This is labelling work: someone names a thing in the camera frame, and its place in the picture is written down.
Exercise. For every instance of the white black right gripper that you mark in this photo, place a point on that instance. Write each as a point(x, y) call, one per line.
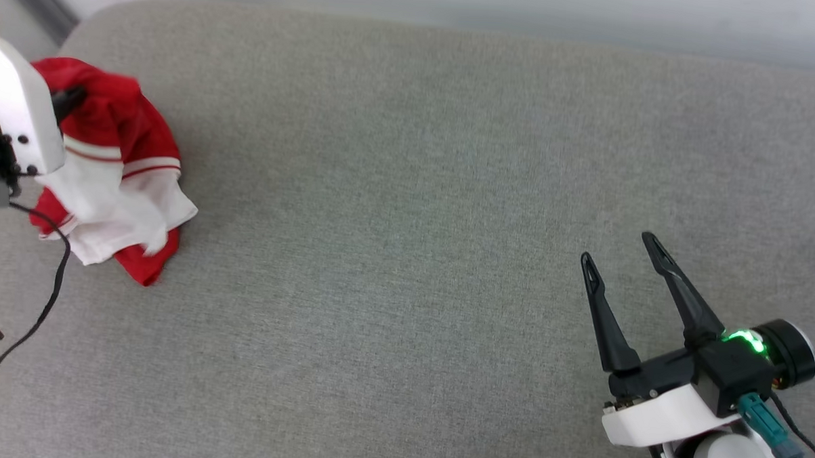
point(659, 410)

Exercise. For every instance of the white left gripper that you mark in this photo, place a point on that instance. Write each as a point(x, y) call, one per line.
point(19, 100)

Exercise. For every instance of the red and white garment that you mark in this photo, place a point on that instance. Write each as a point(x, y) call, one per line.
point(128, 178)

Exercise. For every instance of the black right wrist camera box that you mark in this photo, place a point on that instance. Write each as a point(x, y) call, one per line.
point(734, 372)

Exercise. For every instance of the teal right camera connector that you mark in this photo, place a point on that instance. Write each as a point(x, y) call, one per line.
point(770, 425)

